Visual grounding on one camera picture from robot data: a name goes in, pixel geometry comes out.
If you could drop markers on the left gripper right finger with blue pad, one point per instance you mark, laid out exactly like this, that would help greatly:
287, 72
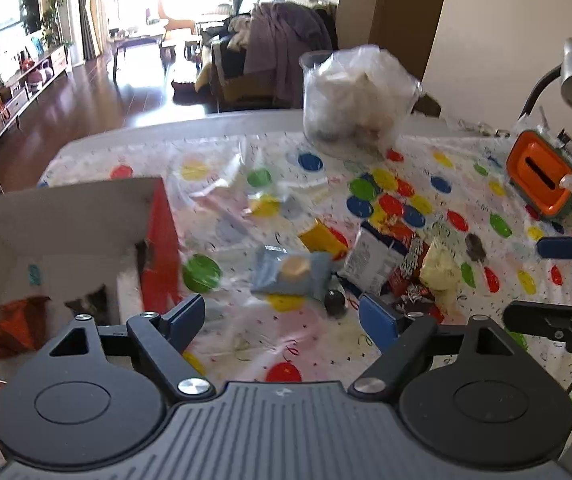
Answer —
403, 341

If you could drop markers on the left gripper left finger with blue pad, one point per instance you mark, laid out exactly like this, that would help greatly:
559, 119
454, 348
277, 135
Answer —
159, 343

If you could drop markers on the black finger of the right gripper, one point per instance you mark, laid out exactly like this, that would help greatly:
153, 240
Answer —
535, 318

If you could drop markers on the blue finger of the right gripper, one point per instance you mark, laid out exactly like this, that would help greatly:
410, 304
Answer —
555, 247

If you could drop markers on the red chinese snack bag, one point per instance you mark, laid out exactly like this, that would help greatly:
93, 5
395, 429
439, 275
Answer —
407, 293

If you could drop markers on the pale yellow snack wrapper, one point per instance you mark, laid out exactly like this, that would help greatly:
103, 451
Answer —
439, 271

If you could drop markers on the white and blue snack packet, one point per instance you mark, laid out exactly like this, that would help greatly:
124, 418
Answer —
369, 263

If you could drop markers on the blue cupcake snack packet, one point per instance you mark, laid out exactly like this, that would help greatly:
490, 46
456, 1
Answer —
279, 271

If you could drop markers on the yellow snack packet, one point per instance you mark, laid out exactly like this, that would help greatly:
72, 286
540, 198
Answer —
322, 238

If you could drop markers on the clear bag of white snacks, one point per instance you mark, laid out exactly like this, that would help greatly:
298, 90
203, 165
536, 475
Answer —
356, 101

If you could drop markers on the small black round candy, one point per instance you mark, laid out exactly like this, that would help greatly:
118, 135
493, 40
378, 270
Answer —
334, 303

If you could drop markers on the dark snack packet in box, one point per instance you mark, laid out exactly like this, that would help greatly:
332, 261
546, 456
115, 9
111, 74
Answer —
94, 303

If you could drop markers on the dark chocolate popsicle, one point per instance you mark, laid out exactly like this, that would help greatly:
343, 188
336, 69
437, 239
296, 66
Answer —
475, 248

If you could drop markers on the balloon pattern plastic tablecloth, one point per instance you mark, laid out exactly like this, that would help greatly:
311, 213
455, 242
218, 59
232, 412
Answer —
232, 197

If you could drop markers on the orange foil snack in box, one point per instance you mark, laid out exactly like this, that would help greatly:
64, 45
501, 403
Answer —
23, 326

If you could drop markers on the red and white cardboard box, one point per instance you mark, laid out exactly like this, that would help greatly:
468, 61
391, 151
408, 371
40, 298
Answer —
66, 242

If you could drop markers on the wooden coffee table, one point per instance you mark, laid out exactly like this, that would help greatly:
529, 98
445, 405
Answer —
119, 45

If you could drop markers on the long tv cabinet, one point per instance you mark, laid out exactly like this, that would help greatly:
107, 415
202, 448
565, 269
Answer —
25, 86

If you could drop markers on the purple blanket on chair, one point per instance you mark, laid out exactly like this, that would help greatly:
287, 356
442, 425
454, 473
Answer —
280, 33

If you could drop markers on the green potted plant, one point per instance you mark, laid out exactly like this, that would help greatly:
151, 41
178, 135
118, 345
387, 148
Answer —
56, 26

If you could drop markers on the wall television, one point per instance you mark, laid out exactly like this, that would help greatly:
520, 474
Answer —
19, 19

